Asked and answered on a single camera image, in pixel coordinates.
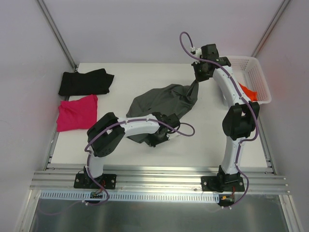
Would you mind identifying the black folded t shirt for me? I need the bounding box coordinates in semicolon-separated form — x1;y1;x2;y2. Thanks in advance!
58;69;114;97

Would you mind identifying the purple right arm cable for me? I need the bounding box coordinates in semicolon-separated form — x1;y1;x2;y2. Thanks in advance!
180;31;260;210

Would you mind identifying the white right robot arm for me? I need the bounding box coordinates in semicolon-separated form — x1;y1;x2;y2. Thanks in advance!
191;44;260;192

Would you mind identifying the aluminium corner post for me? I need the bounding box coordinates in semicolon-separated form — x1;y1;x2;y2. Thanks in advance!
251;0;292;58
36;0;78;71

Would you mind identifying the right aluminium corner post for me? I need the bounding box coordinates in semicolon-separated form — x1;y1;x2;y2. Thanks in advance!
251;0;292;58

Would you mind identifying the grey t shirt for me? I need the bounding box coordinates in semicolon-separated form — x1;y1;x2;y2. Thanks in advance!
125;80;200;145

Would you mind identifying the white slotted cable duct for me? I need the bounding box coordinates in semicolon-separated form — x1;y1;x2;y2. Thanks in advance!
40;190;219;203

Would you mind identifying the left aluminium corner post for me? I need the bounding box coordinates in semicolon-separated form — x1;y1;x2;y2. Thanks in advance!
36;0;78;71

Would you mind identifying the aluminium mounting rail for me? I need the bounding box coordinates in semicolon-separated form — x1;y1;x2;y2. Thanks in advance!
30;164;291;195

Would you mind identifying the orange t shirt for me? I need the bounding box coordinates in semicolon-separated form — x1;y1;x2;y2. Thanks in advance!
239;83;258;102

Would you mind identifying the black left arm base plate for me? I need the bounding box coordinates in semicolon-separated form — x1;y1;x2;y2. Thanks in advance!
73;172;117;189

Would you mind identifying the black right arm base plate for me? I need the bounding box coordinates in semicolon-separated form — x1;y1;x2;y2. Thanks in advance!
201;173;245;193

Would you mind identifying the pink folded t shirt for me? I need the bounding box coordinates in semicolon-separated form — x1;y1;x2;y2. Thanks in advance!
56;95;98;132

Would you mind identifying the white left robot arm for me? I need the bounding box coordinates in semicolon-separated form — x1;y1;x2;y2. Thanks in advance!
79;112;181;188

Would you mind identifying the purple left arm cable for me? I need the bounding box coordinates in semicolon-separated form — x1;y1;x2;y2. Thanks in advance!
36;120;196;216

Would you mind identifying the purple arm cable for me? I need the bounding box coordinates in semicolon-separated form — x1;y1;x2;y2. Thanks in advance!
36;120;196;216
180;31;260;210

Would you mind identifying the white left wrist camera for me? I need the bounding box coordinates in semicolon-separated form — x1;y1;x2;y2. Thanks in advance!
167;133;180;140

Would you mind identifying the white plastic basket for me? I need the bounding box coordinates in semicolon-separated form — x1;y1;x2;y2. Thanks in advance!
227;56;272;104

